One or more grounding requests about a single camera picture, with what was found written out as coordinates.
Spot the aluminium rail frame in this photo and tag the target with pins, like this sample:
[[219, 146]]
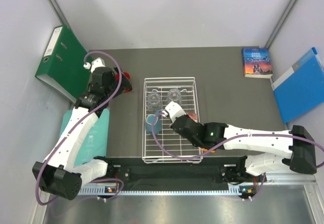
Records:
[[282, 198]]

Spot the pink floral mug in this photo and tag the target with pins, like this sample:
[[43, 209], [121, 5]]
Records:
[[193, 116]]

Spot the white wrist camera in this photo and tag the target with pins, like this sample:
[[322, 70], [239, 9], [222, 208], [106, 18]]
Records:
[[97, 63], [173, 111]]

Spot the clear glass left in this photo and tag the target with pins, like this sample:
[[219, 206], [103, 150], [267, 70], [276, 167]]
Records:
[[154, 102]]

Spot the clear glass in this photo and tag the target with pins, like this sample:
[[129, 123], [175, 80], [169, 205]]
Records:
[[174, 95], [154, 102]]

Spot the blue mug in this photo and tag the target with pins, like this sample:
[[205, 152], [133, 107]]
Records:
[[153, 124]]

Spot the teal shirt folding board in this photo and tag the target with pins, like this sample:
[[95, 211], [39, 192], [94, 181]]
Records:
[[95, 143]]

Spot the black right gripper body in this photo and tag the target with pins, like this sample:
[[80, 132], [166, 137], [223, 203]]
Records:
[[195, 142]]

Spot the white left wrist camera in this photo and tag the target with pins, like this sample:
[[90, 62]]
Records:
[[97, 63]]

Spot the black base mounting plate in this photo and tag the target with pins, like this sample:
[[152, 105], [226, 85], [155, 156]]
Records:
[[216, 169]]

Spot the green lever arch binder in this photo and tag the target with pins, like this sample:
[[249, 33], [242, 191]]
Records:
[[62, 64]]

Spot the blue folder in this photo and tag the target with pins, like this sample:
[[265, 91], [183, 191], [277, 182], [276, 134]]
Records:
[[300, 88]]

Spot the clear glass right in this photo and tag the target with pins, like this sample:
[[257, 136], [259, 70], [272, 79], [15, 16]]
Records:
[[174, 95]]

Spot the Jane Eyre paperback book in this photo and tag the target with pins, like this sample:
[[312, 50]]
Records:
[[256, 63]]

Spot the red mug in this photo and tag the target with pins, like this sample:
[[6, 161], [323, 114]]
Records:
[[126, 83]]

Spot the orange tag card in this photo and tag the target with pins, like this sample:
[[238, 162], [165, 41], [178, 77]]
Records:
[[208, 150]]

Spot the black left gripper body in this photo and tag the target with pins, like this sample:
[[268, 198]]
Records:
[[125, 84]]

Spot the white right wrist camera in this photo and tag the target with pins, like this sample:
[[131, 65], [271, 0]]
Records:
[[173, 111]]

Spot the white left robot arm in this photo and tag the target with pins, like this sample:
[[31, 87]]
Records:
[[57, 173]]

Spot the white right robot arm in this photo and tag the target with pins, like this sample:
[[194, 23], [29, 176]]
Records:
[[292, 148]]

